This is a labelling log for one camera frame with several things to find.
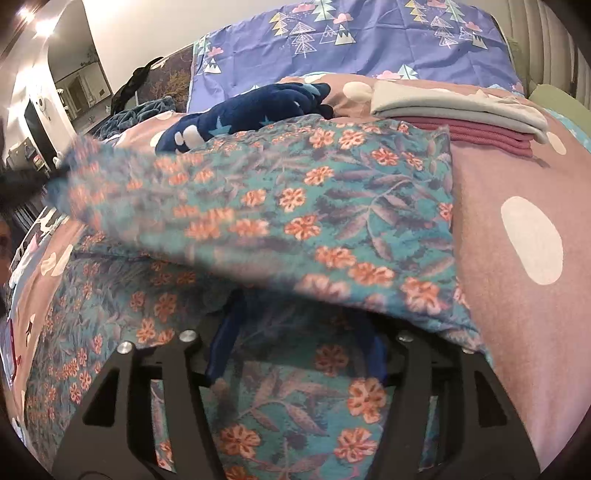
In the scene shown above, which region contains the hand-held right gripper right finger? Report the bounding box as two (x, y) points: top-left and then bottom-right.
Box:
(344, 309), (541, 480)

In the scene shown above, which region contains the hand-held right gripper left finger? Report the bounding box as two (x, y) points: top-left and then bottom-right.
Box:
(52, 291), (247, 480)

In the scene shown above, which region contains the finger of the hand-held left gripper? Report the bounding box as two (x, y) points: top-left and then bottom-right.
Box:
(0, 157), (70, 208)

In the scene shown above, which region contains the teal floral print garment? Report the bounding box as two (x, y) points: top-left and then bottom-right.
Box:
(23, 113), (485, 480)

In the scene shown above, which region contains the dark teal fuzzy blanket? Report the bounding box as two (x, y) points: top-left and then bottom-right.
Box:
(99, 98), (176, 139)

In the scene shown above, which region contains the black cloth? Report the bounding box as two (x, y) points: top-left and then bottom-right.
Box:
(111, 56), (164, 116)

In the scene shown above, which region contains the dark branch print cloth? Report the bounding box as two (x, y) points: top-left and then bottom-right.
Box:
(139, 46), (195, 110)

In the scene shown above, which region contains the navy star print garment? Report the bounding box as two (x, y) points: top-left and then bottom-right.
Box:
(154, 82), (334, 154)

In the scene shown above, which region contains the maroon folded garment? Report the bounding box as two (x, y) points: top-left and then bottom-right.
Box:
(402, 116), (536, 158)

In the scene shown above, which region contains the grey folded garment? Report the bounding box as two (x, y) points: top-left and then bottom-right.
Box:
(370, 80), (550, 145)

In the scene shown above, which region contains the light blue bed sheet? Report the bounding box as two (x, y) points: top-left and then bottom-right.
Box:
(540, 106), (591, 145)

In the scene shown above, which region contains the purple tree print sheet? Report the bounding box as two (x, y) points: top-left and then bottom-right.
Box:
(187, 0), (527, 114)

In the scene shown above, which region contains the green pillow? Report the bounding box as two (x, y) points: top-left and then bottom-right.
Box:
(526, 83), (591, 125)

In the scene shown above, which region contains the beige curtain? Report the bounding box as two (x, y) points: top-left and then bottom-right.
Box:
(505, 0), (591, 100)

